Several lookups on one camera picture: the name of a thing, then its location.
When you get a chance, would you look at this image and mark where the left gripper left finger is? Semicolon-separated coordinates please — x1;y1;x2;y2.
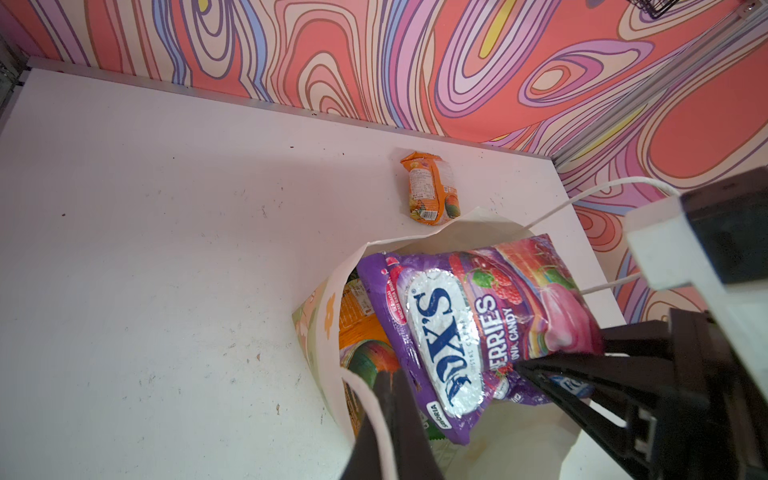
340;371;396;479

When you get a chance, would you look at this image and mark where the orange Fox's bag large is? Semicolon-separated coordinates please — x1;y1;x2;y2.
338;278;402;433

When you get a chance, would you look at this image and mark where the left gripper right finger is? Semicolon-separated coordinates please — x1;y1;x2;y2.
392;370;443;480

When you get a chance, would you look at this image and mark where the white paper bag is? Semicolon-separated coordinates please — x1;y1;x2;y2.
292;175;682;480

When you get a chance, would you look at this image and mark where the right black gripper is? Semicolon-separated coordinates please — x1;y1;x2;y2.
515;309;767;479

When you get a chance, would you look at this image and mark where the orange Fox's bag small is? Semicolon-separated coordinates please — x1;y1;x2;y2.
400;152;461;226

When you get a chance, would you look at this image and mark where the purple Fox's berries bag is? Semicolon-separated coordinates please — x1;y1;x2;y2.
357;234;604;445

